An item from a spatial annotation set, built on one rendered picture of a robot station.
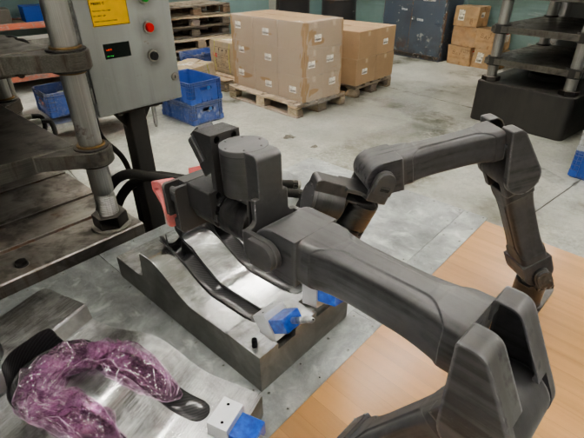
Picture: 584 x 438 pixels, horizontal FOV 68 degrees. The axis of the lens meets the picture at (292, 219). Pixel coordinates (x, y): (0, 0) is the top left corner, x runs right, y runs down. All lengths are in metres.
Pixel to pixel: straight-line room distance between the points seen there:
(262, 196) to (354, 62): 4.97
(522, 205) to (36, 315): 0.92
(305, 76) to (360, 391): 4.06
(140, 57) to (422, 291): 1.22
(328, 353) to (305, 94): 3.99
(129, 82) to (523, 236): 1.14
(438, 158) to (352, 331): 0.41
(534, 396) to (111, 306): 0.88
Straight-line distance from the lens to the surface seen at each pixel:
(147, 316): 1.03
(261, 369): 0.80
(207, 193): 0.53
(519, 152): 0.80
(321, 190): 0.70
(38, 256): 1.36
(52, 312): 0.94
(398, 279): 0.40
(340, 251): 0.43
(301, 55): 4.64
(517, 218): 0.91
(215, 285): 0.94
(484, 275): 1.18
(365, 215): 0.73
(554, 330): 1.09
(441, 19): 7.68
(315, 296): 0.84
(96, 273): 1.20
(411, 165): 0.72
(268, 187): 0.48
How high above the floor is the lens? 1.48
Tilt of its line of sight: 31 degrees down
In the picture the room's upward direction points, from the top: straight up
